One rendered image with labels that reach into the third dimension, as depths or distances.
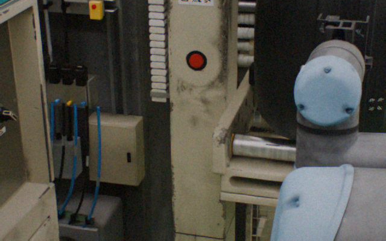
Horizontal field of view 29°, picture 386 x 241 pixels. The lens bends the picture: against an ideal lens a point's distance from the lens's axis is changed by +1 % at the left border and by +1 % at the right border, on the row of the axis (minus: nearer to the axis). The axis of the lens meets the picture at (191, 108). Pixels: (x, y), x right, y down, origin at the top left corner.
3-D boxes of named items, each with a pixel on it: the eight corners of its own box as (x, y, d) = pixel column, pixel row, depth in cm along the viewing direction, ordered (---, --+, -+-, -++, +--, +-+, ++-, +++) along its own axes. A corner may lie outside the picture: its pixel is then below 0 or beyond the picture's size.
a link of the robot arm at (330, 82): (289, 131, 88) (292, 62, 85) (300, 105, 98) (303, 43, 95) (357, 137, 86) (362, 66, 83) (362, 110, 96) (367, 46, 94)
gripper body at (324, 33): (371, 15, 108) (368, 31, 97) (366, 72, 111) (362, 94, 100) (318, 12, 110) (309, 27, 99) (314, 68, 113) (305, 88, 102)
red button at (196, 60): (189, 67, 157) (189, 54, 156) (191, 64, 159) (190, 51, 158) (202, 68, 156) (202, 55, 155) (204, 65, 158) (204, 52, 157)
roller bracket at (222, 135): (211, 175, 154) (211, 133, 150) (248, 102, 189) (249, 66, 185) (227, 177, 153) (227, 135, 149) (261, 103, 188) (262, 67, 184)
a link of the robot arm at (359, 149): (386, 217, 91) (393, 132, 88) (293, 212, 92) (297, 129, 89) (377, 191, 98) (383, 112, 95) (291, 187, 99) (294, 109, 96)
